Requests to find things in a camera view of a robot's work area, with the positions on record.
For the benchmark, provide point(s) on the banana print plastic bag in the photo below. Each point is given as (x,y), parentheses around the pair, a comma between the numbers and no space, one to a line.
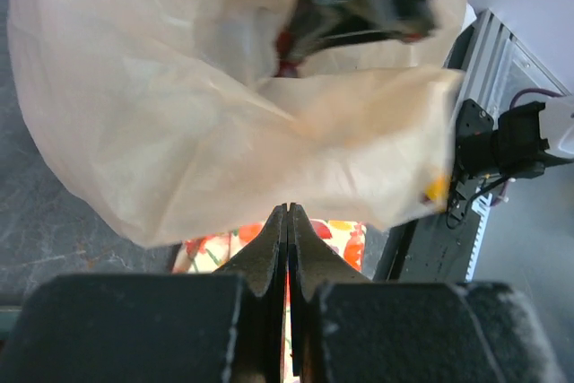
(168,118)

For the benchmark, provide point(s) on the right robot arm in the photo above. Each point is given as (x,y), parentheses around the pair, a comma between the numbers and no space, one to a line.
(529,138)

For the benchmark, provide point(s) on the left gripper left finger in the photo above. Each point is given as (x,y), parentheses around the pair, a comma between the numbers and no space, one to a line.
(256,346)

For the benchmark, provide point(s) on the white slotted cable duct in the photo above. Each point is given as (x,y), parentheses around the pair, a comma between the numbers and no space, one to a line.
(481,208)

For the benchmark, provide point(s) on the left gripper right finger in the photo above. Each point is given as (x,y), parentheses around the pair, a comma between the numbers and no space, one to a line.
(313,268)

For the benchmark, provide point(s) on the floral folded cloth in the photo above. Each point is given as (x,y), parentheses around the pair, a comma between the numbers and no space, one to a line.
(208,254)

